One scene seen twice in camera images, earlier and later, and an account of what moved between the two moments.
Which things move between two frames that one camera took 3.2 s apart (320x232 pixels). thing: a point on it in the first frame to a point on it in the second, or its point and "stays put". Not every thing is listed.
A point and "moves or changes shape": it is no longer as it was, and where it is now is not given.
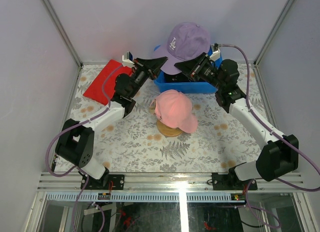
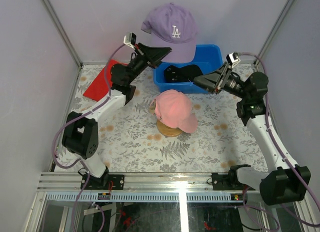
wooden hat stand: [167, 131] stays put
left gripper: [150, 67] to [151, 56]
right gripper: [192, 69] to [215, 82]
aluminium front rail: [67, 186] stays put
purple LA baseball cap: [188, 41] moves or changes shape
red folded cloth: [95, 90] stays put
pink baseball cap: [174, 110] stays put
